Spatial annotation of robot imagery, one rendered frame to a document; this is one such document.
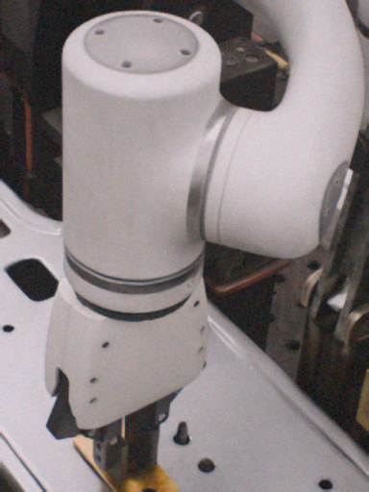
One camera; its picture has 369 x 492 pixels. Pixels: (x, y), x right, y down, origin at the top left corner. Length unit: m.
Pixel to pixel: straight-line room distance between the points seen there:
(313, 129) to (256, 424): 0.33
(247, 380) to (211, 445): 0.07
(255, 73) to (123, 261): 0.41
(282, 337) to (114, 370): 0.67
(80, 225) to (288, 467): 0.29
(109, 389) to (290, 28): 0.25
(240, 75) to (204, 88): 0.42
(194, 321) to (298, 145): 0.18
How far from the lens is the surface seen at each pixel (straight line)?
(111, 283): 0.74
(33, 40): 1.25
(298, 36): 0.71
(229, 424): 0.95
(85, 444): 0.92
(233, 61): 1.10
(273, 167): 0.68
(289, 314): 1.48
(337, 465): 0.94
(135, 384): 0.81
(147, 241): 0.71
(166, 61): 0.67
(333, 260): 0.94
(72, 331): 0.78
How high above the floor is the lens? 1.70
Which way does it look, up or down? 41 degrees down
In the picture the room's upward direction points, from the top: 4 degrees clockwise
